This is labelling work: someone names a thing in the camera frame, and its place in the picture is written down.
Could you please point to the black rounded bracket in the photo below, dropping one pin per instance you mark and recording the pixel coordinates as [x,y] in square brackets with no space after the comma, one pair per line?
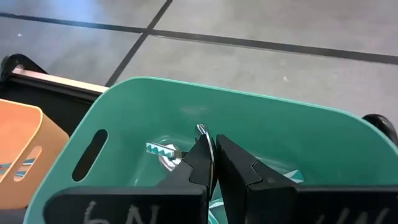
[12,59]
[381,123]

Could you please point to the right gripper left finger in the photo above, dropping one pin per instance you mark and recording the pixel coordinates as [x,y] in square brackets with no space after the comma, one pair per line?
[174,202]

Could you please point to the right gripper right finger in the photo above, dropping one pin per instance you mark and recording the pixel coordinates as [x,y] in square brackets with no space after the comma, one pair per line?
[264,202]

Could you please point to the yellow plastic bin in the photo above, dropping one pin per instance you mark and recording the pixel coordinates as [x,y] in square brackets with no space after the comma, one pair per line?
[28,124]

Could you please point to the teal plastic bin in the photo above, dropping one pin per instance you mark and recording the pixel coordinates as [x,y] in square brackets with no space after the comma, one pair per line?
[248,118]

